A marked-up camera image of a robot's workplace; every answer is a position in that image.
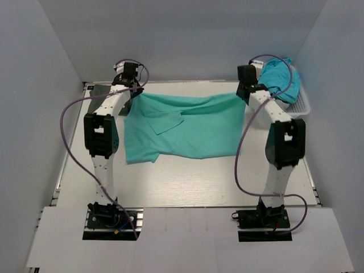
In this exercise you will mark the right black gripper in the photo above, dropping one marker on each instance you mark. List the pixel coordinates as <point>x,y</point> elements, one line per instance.
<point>238,94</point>

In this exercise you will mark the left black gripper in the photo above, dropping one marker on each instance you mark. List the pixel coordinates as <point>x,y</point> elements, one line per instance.
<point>139,89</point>

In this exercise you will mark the teal green t-shirt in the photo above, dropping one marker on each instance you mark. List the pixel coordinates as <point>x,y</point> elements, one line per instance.
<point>190,127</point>

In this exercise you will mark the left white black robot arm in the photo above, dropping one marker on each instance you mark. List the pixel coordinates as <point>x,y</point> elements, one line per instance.
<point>100,129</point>

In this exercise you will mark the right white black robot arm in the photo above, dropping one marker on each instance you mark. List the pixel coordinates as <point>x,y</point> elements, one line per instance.
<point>285,145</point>

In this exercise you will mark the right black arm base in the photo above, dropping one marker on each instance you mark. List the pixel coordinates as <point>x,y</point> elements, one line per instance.
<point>263,224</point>

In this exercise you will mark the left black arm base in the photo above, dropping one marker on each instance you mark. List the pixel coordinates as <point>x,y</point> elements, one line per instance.
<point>109,223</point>

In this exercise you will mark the light blue t-shirt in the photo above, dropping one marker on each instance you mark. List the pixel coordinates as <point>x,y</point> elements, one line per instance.
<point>276,76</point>

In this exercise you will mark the folded dark grey t-shirt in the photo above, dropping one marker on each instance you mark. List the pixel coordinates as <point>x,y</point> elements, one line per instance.
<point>96,90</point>

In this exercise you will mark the white plastic basket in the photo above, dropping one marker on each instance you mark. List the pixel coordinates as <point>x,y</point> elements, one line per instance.
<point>301,107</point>

